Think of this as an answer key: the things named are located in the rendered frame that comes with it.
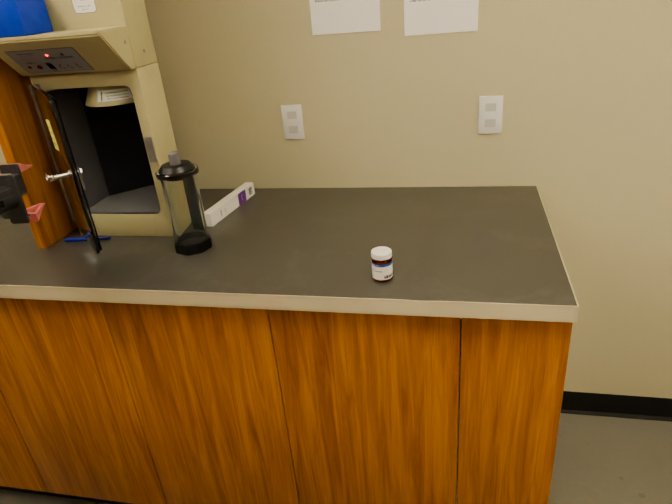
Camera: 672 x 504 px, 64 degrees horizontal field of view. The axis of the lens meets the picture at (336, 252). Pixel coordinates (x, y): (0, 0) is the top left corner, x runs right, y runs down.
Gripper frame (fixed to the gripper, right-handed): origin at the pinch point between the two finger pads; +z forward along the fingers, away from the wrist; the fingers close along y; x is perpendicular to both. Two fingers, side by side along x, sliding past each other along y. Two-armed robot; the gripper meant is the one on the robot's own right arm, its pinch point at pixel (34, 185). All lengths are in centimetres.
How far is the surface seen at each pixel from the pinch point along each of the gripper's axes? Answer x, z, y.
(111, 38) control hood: -22.5, 12.7, 30.7
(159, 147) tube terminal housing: -22.1, 23.6, 2.4
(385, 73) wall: -81, 62, 12
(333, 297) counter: -73, -9, -27
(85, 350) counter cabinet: -0.5, -2.2, -46.3
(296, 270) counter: -62, 3, -26
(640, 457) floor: -163, 44, -121
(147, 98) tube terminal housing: -22.4, 22.7, 15.5
